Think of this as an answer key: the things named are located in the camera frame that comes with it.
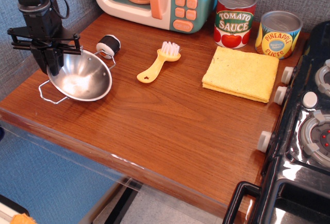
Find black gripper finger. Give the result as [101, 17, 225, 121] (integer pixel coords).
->
[44, 49, 63, 76]
[30, 47, 47, 74]

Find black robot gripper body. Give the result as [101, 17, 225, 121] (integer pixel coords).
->
[7, 1, 82, 55]

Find steel pan with wire handles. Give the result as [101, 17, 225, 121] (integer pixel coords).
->
[38, 50, 116, 104]

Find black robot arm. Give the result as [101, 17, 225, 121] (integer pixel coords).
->
[7, 0, 83, 76]

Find toy sushi roll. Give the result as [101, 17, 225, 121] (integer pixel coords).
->
[96, 35, 121, 59]

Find yellow toy dish brush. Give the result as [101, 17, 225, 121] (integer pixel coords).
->
[137, 41, 181, 83]

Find teal toy microwave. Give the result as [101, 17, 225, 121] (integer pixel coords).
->
[91, 0, 222, 34]

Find orange object at bottom left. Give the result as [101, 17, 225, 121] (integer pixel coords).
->
[10, 213, 36, 224]

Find yellow folded cloth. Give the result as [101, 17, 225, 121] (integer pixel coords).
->
[202, 46, 279, 103]

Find tomato sauce can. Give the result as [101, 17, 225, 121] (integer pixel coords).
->
[213, 0, 257, 49]

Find grey stove knob lower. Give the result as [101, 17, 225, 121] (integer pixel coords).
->
[257, 131, 272, 153]

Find grey stove knob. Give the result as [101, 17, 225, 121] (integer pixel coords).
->
[281, 67, 294, 85]
[274, 86, 287, 105]
[257, 131, 272, 153]

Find pineapple slices can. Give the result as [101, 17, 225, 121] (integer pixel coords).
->
[255, 10, 303, 59]

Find grey stove knob middle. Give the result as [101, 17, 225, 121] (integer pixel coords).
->
[274, 86, 287, 105]

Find grey stove knob upper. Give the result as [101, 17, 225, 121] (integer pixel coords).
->
[281, 67, 294, 85]

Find white round stove button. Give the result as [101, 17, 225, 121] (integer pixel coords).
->
[302, 91, 318, 108]

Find black toy stove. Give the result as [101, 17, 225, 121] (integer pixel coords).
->
[223, 21, 329, 223]

